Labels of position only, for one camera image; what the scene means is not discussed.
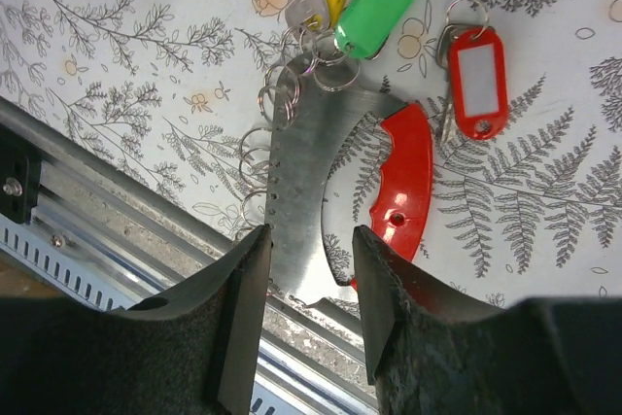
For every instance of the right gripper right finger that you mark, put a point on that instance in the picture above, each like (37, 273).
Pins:
(430, 349)

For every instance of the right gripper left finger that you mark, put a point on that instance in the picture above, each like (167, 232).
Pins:
(192, 349)

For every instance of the metal key holder red handle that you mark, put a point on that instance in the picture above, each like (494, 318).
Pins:
(317, 102)

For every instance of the green key tag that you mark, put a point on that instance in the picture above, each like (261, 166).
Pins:
(365, 25)

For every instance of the red key tag with key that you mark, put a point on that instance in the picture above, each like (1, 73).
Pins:
(472, 54)

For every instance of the aluminium front rail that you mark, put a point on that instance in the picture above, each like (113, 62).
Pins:
(107, 241)

